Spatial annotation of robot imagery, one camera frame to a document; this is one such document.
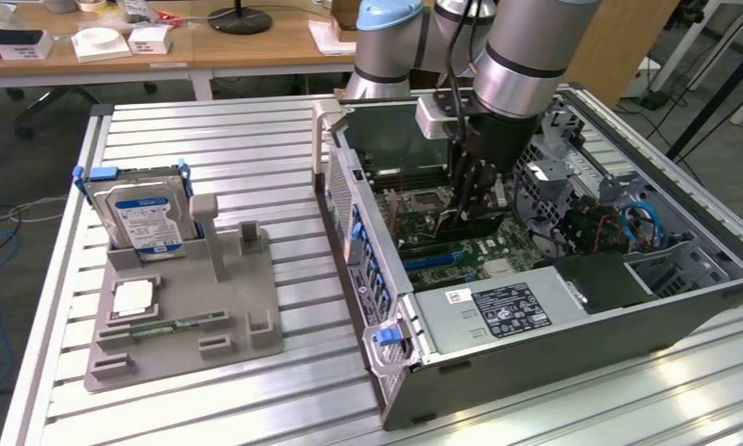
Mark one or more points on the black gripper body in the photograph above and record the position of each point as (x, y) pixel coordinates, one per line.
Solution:
(501, 139)

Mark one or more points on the black Nvidia graphics card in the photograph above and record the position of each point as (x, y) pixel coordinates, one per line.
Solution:
(471, 227)

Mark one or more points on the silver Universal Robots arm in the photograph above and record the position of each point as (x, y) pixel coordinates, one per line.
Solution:
(520, 56)

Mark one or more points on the green motherboard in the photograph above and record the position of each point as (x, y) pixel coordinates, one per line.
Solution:
(508, 251)

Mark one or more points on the stack of white papers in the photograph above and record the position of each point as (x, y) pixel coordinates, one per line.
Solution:
(331, 42)

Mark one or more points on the black slanted pole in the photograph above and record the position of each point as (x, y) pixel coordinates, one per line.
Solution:
(713, 102)

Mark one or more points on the brown cardboard box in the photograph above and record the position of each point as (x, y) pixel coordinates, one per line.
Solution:
(345, 14)

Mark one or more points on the grey power supply unit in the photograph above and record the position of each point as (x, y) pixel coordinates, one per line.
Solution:
(501, 311)

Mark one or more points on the wooden desk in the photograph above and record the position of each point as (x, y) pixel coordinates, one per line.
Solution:
(235, 51)

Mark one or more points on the open grey PC case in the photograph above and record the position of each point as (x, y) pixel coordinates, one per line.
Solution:
(533, 362)

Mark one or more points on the black lamp base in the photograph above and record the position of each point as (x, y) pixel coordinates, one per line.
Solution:
(240, 21)

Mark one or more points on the grey printed parts rack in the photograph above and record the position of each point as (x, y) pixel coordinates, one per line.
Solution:
(223, 316)

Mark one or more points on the hard disk with blue caddy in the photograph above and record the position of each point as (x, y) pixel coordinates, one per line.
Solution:
(143, 218)

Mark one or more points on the small white cardboard box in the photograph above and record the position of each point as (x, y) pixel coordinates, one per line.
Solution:
(151, 42)

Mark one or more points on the white round holder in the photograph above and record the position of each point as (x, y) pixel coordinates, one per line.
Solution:
(100, 44)

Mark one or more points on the green RAM stick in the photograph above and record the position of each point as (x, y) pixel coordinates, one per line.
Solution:
(161, 325)

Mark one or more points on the silver CPU chip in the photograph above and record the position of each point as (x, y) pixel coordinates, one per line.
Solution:
(133, 297)

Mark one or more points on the black office chair base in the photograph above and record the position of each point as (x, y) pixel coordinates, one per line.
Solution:
(43, 107)

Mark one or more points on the white box with black lid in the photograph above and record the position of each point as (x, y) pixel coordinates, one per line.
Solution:
(22, 46)

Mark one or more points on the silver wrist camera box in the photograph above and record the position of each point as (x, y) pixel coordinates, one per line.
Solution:
(433, 121)

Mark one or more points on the white table frame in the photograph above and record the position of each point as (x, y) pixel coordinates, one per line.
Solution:
(706, 28)

